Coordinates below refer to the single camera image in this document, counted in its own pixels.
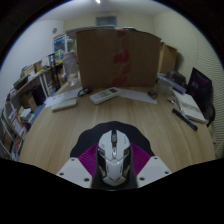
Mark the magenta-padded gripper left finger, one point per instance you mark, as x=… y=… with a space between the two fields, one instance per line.
x=76 y=170

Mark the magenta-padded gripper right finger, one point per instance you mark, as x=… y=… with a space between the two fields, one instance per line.
x=151 y=170

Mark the white and black computer mouse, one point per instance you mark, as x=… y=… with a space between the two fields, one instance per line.
x=114 y=160

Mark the black marker pen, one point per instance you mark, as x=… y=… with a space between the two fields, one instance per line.
x=185 y=118

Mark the white open notebook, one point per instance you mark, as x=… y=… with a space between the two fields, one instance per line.
x=191 y=108

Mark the white paper sheet with writing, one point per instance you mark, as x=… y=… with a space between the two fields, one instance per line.
x=61 y=96

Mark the white remote control with screen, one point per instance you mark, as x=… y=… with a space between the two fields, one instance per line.
x=104 y=95

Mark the cluttered wooden shelf unit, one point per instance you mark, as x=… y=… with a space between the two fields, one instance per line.
x=18 y=113

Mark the black metal stand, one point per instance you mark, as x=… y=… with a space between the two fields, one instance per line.
x=52 y=63

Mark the large brown cardboard box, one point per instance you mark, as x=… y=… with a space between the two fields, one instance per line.
x=100 y=60

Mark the blue and white display cabinet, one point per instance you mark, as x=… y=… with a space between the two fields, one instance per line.
x=61 y=45

